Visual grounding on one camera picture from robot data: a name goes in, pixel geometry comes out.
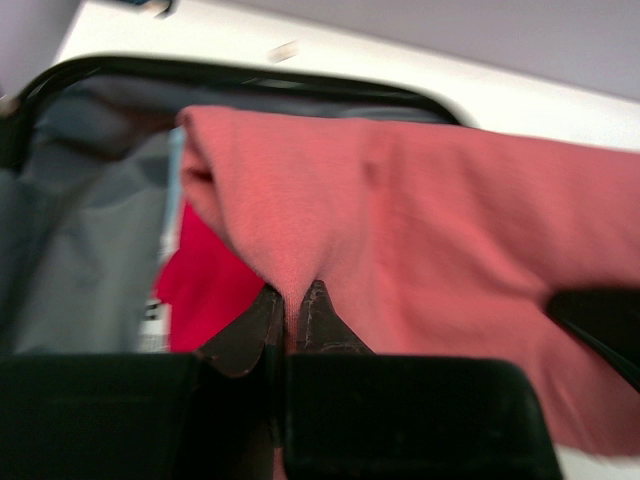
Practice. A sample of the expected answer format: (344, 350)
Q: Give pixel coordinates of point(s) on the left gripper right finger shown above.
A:
(321, 330)

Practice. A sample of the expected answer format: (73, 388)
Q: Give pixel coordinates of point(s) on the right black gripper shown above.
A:
(606, 319)

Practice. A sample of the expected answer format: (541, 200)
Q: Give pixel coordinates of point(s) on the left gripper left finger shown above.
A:
(237, 349)

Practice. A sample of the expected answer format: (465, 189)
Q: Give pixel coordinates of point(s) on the red cloth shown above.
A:
(206, 285)

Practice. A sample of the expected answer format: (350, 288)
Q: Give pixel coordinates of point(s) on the newspaper print cloth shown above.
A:
(160, 300)

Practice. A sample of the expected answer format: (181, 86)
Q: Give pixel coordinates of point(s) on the salmon pink cloth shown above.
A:
(432, 239)

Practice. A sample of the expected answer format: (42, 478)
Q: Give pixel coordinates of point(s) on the teal open suitcase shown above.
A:
(89, 187)

